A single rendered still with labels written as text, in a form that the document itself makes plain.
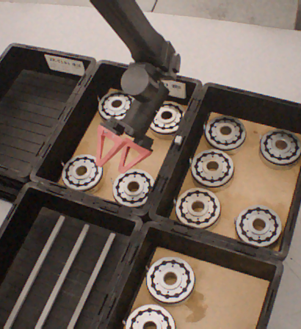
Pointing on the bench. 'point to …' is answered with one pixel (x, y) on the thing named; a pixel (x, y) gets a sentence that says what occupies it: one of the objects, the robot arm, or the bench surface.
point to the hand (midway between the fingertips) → (111, 166)
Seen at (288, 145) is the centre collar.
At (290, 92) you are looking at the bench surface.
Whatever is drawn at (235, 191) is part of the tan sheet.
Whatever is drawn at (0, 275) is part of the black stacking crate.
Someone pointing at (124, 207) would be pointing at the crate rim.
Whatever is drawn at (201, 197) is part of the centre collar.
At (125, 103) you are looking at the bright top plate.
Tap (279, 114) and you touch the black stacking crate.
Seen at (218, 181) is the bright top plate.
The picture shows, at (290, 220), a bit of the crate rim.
